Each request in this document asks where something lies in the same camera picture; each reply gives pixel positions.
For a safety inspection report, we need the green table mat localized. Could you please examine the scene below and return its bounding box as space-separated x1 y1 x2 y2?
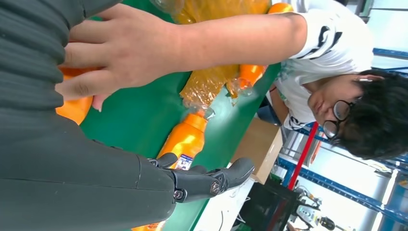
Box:
79 0 283 231

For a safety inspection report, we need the yellow taped plastic sheet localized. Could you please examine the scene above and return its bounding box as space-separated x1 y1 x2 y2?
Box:
152 0 271 111

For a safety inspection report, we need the white table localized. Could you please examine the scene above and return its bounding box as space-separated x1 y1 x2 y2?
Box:
192 177 259 231

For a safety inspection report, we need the brown cardboard box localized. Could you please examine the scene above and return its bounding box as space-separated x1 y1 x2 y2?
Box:
231 117 284 186

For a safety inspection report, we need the black case yellow label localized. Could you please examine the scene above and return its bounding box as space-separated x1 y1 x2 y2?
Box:
237 181 301 231

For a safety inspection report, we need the red pole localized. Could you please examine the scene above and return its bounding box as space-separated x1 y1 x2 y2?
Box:
288 122 319 191

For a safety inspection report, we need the person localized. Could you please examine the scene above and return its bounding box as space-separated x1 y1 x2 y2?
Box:
54 0 408 160

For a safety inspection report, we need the blue steel rack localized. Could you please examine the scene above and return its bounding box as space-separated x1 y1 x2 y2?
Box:
277 48 408 231

